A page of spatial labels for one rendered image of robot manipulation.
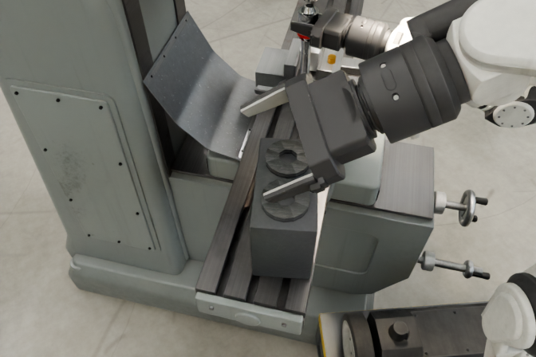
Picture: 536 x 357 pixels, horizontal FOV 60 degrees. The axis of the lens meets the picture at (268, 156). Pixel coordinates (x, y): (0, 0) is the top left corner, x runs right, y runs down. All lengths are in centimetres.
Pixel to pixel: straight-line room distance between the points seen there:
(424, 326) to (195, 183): 76
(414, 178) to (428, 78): 102
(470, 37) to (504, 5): 4
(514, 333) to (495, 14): 63
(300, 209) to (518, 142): 209
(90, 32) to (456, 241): 176
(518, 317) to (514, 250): 143
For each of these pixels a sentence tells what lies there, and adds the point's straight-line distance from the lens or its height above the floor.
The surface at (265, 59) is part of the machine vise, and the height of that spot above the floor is 100.
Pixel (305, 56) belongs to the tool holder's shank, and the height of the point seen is 112.
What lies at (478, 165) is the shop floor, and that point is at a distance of 261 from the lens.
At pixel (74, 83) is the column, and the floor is 109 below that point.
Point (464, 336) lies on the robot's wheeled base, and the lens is 141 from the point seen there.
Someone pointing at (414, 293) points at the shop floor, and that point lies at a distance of 209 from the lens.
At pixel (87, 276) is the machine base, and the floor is 15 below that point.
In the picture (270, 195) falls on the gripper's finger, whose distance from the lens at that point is 49.
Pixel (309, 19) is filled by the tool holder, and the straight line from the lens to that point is 109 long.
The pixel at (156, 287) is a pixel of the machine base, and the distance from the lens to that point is 188.
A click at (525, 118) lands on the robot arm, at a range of 112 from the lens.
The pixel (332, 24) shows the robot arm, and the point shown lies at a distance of 108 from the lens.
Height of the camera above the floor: 183
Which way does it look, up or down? 49 degrees down
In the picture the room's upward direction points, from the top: straight up
